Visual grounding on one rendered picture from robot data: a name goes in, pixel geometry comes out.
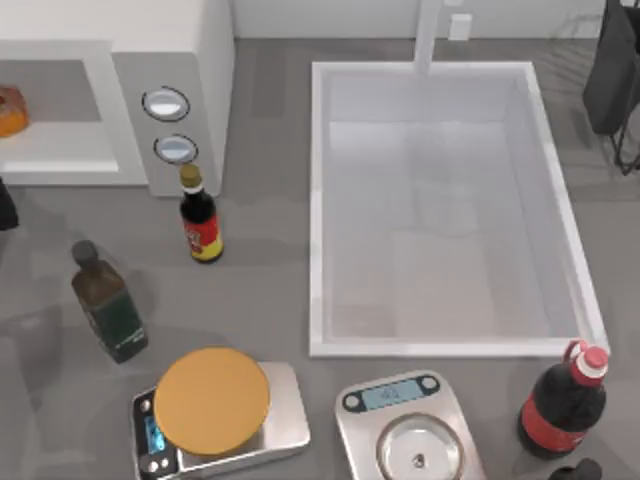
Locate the dark bottle with yellow label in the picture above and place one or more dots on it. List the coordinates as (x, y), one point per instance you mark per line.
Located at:
(199, 220)

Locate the white sink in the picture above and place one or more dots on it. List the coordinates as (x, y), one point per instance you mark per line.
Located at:
(440, 210)

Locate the round silver microwave knob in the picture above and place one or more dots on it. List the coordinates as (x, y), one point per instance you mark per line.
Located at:
(165, 104)
(175, 148)

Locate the silver scale with orange plate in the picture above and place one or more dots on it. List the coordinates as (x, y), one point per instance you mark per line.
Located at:
(220, 405)

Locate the silver scale with round bowl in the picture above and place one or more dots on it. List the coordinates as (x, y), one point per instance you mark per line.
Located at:
(407, 430)

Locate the dark green square bottle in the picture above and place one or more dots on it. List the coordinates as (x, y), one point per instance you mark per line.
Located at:
(111, 307)

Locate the pale microwave oven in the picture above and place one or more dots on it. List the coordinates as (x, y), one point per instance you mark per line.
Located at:
(165, 75)

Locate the tall white tap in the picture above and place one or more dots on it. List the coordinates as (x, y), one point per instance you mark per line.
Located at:
(427, 35)

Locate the dark jug with red cap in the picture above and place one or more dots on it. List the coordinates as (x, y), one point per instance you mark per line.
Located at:
(562, 405)

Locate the orange bread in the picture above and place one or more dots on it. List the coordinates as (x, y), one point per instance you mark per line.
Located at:
(11, 112)

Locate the black object at bottom edge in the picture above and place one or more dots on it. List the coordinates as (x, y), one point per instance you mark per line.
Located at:
(575, 471)

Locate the white wall socket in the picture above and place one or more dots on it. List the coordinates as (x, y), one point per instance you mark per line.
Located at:
(459, 26)

